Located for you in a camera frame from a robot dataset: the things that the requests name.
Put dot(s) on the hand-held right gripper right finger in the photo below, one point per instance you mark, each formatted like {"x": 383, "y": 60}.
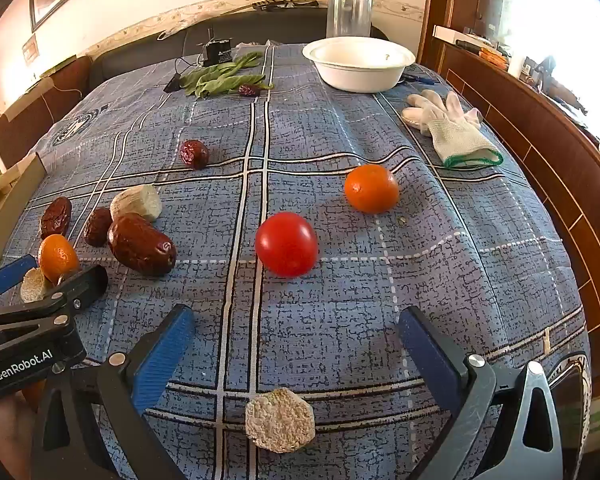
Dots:
{"x": 430, "y": 355}

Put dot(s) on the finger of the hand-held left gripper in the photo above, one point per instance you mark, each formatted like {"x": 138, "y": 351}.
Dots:
{"x": 87, "y": 282}
{"x": 7, "y": 274}

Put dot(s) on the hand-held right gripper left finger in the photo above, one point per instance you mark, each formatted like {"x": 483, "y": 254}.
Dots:
{"x": 162, "y": 355}

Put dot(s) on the small orange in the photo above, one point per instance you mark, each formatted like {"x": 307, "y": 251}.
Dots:
{"x": 57, "y": 256}

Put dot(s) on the dark red date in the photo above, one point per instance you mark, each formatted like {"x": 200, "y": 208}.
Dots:
{"x": 97, "y": 227}

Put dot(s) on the large red date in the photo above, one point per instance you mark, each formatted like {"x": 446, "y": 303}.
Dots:
{"x": 140, "y": 244}

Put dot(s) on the wrinkled red date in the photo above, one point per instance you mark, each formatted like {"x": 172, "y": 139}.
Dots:
{"x": 56, "y": 216}
{"x": 194, "y": 153}

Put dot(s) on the cardboard box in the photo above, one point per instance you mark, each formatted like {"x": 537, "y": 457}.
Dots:
{"x": 10, "y": 195}

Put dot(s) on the red tomato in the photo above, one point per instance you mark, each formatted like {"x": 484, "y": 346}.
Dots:
{"x": 286, "y": 244}

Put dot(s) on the large orange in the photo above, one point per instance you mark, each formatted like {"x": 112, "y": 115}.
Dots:
{"x": 371, "y": 188}

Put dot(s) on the person's left forearm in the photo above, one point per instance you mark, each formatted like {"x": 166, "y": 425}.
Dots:
{"x": 2, "y": 430}

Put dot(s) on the blue plaid tablecloth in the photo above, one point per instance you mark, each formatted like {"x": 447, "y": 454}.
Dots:
{"x": 330, "y": 310}

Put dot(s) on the brown sofa seat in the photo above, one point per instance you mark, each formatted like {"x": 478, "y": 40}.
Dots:
{"x": 70, "y": 77}

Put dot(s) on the white glove with green cuff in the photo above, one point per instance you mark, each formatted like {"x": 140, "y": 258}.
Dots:
{"x": 455, "y": 127}

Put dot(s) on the black leather sofa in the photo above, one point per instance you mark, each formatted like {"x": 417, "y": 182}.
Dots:
{"x": 145, "y": 55}

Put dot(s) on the bunch of green leaves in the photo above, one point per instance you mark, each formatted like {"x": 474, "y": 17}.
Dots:
{"x": 225, "y": 79}

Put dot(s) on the small red date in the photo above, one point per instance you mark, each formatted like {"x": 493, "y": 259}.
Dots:
{"x": 250, "y": 90}

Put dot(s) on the wooden cabinet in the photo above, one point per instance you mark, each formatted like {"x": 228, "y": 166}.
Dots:
{"x": 545, "y": 120}

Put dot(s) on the black power adapter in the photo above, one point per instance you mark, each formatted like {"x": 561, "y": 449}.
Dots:
{"x": 215, "y": 52}

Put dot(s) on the white bowl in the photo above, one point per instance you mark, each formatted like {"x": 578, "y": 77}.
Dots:
{"x": 359, "y": 65}

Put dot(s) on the white flat box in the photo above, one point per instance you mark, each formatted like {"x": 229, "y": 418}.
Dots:
{"x": 445, "y": 32}

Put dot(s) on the dark long tool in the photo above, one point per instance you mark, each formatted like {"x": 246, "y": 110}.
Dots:
{"x": 285, "y": 4}

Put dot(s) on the clear plastic container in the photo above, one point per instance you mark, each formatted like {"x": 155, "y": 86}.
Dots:
{"x": 350, "y": 12}

